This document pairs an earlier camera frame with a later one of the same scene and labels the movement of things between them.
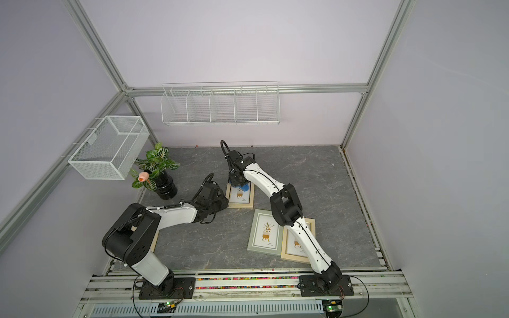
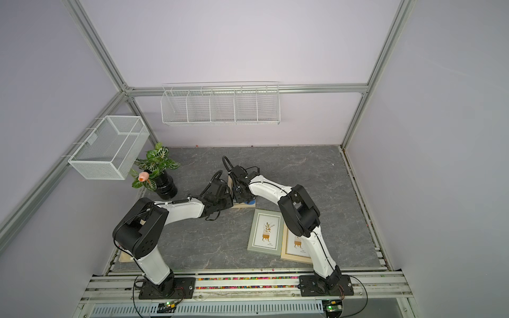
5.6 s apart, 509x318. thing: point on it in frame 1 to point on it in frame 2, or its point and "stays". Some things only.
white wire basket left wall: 111,149 stays
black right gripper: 232,179 to 236,197
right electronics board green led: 332,306 stays
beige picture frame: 238,199 stays
